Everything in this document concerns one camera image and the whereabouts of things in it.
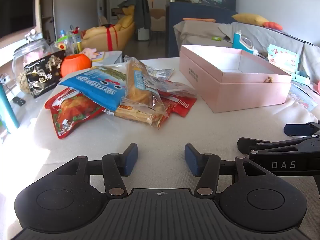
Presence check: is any teal toy case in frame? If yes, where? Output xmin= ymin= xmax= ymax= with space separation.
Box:
xmin=232 ymin=30 xmax=259 ymax=55

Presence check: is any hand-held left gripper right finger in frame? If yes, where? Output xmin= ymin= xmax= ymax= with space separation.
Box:
xmin=184 ymin=143 xmax=268 ymax=197

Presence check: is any orange pumpkin container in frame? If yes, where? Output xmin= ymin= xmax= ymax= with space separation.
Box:
xmin=60 ymin=53 xmax=92 ymax=78

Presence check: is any red ribbon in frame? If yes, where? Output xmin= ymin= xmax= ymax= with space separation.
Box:
xmin=105 ymin=24 xmax=118 ymax=50

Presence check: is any dark blue cabinet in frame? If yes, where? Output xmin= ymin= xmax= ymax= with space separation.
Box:
xmin=165 ymin=1 xmax=238 ymax=58

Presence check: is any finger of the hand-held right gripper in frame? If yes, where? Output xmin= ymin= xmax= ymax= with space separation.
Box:
xmin=284 ymin=121 xmax=320 ymax=138
xmin=237 ymin=134 xmax=320 ymax=158

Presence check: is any black snack bag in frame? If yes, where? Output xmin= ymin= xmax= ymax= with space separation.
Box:
xmin=24 ymin=50 xmax=67 ymax=98

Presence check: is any pink cardboard box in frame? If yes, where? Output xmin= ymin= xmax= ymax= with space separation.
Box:
xmin=179 ymin=44 xmax=292 ymax=113

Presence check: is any small teal box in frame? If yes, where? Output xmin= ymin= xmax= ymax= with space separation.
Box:
xmin=291 ymin=70 xmax=311 ymax=85

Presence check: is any beige chair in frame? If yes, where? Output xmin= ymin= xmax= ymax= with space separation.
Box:
xmin=149 ymin=8 xmax=166 ymax=34

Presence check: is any blue snack packet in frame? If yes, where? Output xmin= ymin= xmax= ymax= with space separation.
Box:
xmin=59 ymin=66 xmax=130 ymax=112

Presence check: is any long bread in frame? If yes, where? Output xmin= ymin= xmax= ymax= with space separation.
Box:
xmin=124 ymin=56 xmax=169 ymax=117

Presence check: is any pink plush toy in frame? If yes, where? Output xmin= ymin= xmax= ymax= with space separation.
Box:
xmin=80 ymin=47 xmax=98 ymax=58

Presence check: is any dark coat on stand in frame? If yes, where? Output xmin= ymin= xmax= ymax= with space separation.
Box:
xmin=118 ymin=0 xmax=152 ymax=40

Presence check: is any yellow sofa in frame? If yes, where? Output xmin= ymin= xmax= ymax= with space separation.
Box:
xmin=82 ymin=6 xmax=137 ymax=52

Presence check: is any cluster of colourful toys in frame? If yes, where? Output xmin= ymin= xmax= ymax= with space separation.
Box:
xmin=55 ymin=25 xmax=83 ymax=55

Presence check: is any red striped snack packet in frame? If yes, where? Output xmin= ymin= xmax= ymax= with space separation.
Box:
xmin=160 ymin=90 xmax=198 ymax=117

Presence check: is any red chicken snack packet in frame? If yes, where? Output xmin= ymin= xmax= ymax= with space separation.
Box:
xmin=45 ymin=89 xmax=107 ymax=140

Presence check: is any orange plush toy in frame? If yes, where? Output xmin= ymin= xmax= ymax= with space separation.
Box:
xmin=262 ymin=21 xmax=283 ymax=31

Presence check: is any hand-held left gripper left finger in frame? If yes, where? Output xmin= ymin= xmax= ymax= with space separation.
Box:
xmin=54 ymin=143 xmax=138 ymax=197

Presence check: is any white side table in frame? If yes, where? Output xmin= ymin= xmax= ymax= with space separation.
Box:
xmin=91 ymin=51 xmax=123 ymax=67

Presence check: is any clear plastic packet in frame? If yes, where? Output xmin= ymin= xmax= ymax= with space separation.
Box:
xmin=147 ymin=76 xmax=198 ymax=98

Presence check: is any white floor appliance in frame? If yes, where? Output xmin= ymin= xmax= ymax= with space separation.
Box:
xmin=136 ymin=28 xmax=151 ymax=41

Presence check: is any round glass jar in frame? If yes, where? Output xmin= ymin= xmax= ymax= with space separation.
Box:
xmin=12 ymin=31 xmax=54 ymax=94

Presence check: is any yellow pillow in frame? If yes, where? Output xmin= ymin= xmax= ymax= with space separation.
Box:
xmin=231 ymin=13 xmax=269 ymax=27

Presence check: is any small silver packet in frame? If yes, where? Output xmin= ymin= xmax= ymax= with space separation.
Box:
xmin=146 ymin=66 xmax=175 ymax=80

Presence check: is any black television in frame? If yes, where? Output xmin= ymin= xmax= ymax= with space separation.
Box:
xmin=0 ymin=0 xmax=37 ymax=39

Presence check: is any teal post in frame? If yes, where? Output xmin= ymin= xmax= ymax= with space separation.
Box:
xmin=0 ymin=81 xmax=20 ymax=132

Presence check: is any clear packet of crackers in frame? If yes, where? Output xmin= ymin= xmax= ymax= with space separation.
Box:
xmin=114 ymin=102 xmax=173 ymax=129

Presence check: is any colourful printed card box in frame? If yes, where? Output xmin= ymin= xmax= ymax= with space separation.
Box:
xmin=267 ymin=44 xmax=300 ymax=74

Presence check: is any printed play mat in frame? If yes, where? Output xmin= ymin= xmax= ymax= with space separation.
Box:
xmin=287 ymin=84 xmax=318 ymax=112

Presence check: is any grey covered sofa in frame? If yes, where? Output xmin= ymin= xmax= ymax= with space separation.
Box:
xmin=173 ymin=20 xmax=320 ymax=100

